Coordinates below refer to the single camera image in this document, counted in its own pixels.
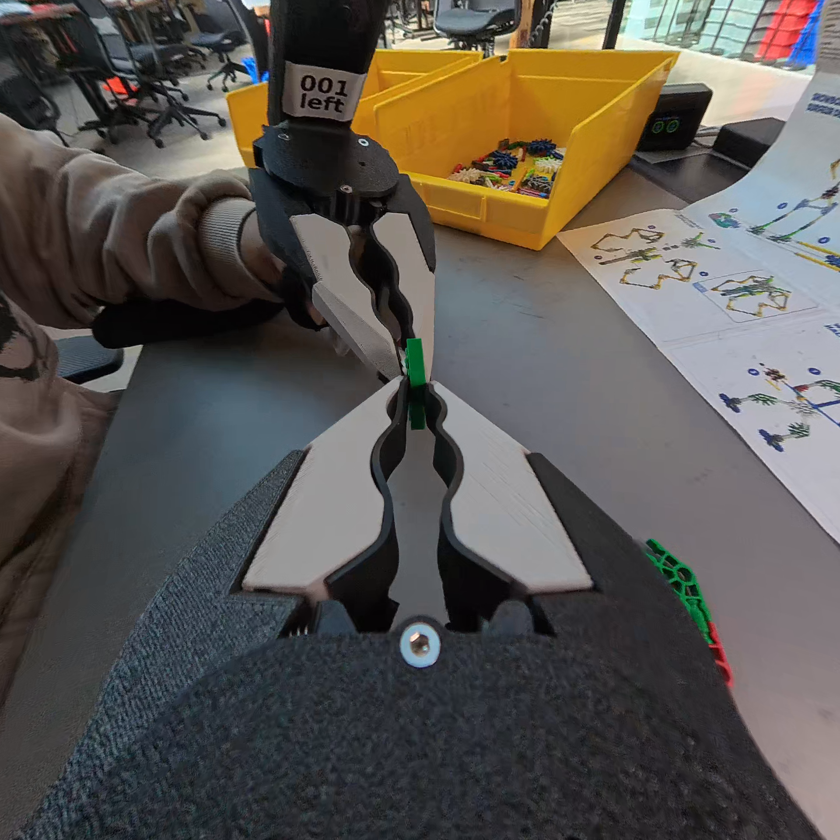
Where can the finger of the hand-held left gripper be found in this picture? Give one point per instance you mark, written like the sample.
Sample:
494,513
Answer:
335,282
410,269

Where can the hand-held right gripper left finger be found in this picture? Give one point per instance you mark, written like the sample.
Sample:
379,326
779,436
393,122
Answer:
322,519

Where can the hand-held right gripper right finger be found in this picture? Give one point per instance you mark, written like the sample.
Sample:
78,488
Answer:
519,519

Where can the green red toy connector assembly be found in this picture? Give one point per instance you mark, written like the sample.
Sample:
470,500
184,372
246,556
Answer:
683,591

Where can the yellow parts bin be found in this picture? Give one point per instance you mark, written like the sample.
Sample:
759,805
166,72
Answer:
591,118
263,112

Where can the grey desk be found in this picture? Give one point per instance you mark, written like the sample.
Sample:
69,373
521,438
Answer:
591,433

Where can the pile of toy pieces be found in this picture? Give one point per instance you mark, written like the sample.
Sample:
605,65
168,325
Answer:
512,168

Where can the fold-out toy instruction sheet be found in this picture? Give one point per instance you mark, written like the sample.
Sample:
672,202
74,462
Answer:
748,341

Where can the black digital clock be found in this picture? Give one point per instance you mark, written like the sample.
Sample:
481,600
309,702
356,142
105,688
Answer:
673,118

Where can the small black device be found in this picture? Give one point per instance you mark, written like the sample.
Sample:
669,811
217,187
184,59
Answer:
746,142

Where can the red blue stacked bins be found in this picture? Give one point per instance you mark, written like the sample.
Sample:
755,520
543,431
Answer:
788,26

